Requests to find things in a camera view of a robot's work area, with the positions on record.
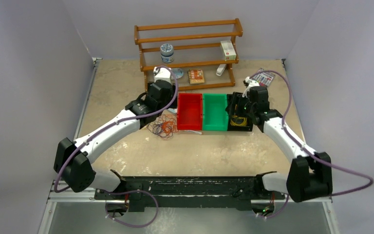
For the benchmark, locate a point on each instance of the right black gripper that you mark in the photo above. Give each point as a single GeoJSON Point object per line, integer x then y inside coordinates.
{"type": "Point", "coordinates": [237, 99]}

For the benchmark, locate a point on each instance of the black plastic bin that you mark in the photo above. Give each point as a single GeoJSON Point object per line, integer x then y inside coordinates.
{"type": "Point", "coordinates": [235, 123]}

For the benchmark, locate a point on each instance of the green plastic bin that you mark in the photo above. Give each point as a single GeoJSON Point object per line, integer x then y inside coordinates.
{"type": "Point", "coordinates": [215, 117]}

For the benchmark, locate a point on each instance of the red plastic bin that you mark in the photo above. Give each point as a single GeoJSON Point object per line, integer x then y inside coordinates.
{"type": "Point", "coordinates": [190, 111]}

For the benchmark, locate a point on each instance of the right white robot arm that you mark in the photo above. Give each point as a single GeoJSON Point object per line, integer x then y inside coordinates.
{"type": "Point", "coordinates": [310, 175]}

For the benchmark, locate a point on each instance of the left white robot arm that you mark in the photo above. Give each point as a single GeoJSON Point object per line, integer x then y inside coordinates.
{"type": "Point", "coordinates": [74, 158]}

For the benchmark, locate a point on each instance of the coloured marker set pack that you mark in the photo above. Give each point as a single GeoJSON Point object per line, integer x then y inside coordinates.
{"type": "Point", "coordinates": [264, 78]}

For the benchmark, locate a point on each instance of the white stapler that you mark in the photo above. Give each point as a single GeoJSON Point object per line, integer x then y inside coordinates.
{"type": "Point", "coordinates": [221, 68]}

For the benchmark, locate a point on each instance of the orange spiral notebook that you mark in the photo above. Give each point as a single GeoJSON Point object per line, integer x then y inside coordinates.
{"type": "Point", "coordinates": [196, 76]}

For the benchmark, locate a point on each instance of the white red box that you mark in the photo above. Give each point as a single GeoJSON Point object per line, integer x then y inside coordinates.
{"type": "Point", "coordinates": [228, 50]}

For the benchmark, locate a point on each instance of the white red marker pen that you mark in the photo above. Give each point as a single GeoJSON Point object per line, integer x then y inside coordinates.
{"type": "Point", "coordinates": [194, 132]}

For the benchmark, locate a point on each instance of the wooden three-tier shelf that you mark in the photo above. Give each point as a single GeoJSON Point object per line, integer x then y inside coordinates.
{"type": "Point", "coordinates": [196, 46]}

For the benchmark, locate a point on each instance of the blue correction tape package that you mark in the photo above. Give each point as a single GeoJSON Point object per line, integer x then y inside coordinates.
{"type": "Point", "coordinates": [179, 73]}

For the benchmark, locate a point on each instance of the blue white jar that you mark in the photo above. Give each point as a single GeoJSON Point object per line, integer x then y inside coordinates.
{"type": "Point", "coordinates": [167, 52]}

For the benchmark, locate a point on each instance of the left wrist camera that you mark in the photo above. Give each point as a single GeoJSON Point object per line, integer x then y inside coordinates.
{"type": "Point", "coordinates": [162, 74]}

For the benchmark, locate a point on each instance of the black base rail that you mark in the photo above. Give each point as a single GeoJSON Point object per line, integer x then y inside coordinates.
{"type": "Point", "coordinates": [243, 193]}

